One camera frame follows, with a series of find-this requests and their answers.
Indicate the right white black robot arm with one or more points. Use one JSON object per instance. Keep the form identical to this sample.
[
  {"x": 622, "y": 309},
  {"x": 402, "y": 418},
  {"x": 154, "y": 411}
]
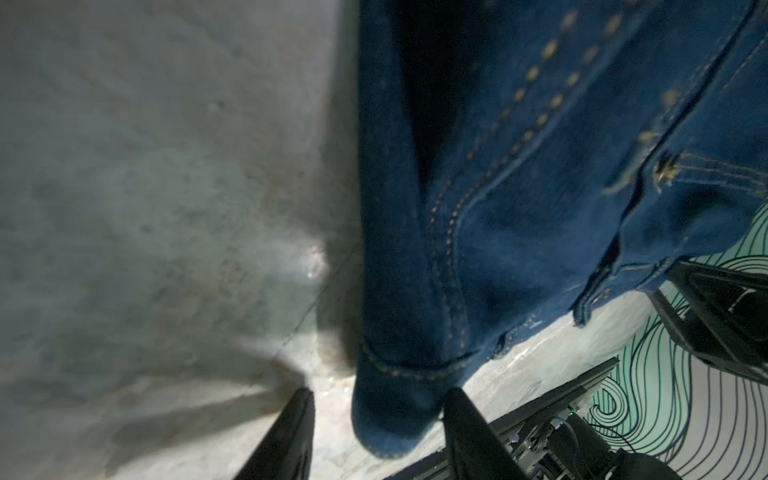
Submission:
[{"x": 725, "y": 325}]

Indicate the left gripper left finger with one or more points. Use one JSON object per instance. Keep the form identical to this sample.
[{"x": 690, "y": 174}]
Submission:
[{"x": 285, "y": 452}]

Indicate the blue denim skirt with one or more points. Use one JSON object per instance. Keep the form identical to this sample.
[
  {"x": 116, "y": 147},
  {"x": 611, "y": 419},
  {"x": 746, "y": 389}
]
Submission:
[{"x": 525, "y": 160}]

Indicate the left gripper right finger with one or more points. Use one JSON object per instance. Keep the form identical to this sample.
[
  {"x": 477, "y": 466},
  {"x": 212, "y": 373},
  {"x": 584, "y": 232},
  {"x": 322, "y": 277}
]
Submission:
[{"x": 473, "y": 449}]

